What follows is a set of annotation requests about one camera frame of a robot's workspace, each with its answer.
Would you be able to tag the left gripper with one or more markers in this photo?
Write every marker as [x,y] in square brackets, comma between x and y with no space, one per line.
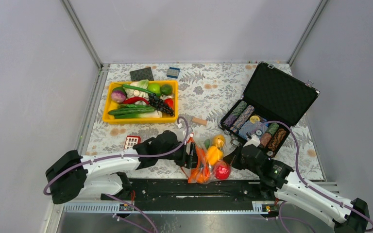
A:
[190,160]

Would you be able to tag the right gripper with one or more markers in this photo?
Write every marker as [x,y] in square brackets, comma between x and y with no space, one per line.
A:
[232,158]

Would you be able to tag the red fake apple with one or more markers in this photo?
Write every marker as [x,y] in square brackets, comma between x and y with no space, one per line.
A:
[221,170]

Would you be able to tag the yellow fake bell pepper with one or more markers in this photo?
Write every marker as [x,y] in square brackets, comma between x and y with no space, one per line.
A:
[213,155]

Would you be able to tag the orange fake carrot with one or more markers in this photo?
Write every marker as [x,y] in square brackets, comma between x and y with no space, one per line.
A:
[201,164]

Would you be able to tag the clear zip top bag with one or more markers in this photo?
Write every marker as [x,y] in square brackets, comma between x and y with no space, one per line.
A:
[201,145]

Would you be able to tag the dark green fake pepper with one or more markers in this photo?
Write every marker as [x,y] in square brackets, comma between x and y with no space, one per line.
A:
[207,143]

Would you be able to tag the purple fake onion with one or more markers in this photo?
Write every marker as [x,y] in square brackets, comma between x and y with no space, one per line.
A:
[118,96]

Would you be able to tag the fake orange tangerine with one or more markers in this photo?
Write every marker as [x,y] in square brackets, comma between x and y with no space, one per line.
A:
[203,176]

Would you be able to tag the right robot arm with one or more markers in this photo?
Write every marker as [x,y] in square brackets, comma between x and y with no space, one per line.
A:
[343,215]

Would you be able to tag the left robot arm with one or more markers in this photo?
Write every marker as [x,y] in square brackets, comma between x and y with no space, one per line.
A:
[77,176]

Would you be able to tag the red fake tomato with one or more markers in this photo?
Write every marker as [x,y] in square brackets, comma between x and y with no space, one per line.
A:
[170,103]

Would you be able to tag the black fake grape bunch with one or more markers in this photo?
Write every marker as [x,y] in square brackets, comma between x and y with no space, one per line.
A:
[161,108]

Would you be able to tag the green fake cucumber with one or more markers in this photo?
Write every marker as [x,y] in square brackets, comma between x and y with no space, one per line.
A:
[124,111]

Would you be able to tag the light green fake apple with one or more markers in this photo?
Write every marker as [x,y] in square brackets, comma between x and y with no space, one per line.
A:
[154,88]

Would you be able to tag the red fake chili pepper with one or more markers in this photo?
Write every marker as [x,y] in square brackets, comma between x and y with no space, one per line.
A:
[134,100]

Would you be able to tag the green fake bell pepper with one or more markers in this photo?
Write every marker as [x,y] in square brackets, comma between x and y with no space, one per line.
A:
[120,89]

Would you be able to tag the green fake long bean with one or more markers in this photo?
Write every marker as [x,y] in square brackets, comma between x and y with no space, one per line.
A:
[139,89]

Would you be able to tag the wooden cork cylinder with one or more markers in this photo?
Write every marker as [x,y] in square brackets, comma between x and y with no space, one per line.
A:
[199,121]

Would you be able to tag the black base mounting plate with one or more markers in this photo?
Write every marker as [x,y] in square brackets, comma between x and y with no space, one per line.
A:
[179,195]

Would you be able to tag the black poker chip case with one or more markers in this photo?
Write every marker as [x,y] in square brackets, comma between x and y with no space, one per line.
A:
[271,101]

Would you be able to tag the blue grey small box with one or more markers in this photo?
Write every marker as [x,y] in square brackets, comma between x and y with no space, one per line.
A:
[173,72]

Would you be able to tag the yellow plastic bin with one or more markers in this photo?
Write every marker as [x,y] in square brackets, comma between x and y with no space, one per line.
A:
[141,102]

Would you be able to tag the black foam square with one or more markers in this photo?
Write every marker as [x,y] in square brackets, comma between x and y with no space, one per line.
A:
[142,74]

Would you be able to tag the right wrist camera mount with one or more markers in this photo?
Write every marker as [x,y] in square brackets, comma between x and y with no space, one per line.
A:
[254,140]

